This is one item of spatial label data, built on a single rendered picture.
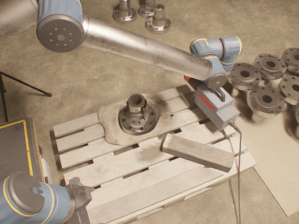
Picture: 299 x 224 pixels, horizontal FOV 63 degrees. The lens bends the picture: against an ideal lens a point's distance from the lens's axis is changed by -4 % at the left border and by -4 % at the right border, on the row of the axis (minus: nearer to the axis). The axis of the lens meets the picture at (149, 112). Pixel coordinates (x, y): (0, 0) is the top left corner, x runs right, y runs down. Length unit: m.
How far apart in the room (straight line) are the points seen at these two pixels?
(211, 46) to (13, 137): 1.27
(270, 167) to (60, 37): 1.63
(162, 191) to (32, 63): 1.75
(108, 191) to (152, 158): 0.35
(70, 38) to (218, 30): 2.19
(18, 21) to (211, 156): 1.26
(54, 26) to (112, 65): 1.62
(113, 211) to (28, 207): 0.99
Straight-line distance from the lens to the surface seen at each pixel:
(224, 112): 1.68
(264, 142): 2.08
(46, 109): 2.23
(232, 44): 1.38
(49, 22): 0.83
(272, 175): 1.98
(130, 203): 1.57
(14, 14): 1.11
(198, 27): 2.87
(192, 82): 1.78
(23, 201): 0.62
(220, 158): 1.65
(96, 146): 1.76
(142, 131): 1.72
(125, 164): 1.68
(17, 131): 1.75
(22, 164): 1.62
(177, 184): 1.61
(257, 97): 1.97
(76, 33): 0.85
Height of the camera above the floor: 1.68
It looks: 55 degrees down
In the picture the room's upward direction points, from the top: straight up
